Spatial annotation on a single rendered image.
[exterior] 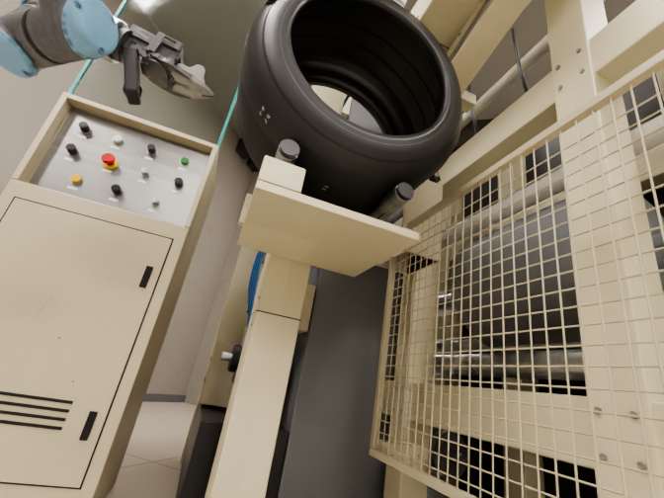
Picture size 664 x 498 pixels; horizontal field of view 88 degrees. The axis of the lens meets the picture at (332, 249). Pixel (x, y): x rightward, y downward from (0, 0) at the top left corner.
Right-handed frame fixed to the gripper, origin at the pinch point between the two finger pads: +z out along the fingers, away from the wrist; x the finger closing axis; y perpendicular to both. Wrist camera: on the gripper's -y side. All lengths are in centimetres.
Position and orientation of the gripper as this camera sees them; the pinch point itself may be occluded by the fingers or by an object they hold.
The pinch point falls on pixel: (207, 95)
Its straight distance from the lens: 90.3
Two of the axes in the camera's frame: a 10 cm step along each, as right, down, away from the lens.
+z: 9.0, 3.8, 2.2
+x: -3.5, 3.0, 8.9
